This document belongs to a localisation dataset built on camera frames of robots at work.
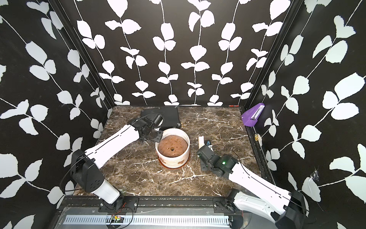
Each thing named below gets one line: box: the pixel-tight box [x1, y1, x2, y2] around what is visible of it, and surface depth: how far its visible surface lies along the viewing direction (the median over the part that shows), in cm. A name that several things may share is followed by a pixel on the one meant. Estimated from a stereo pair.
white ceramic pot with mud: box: [155, 128, 191, 169], surface depth 85 cm
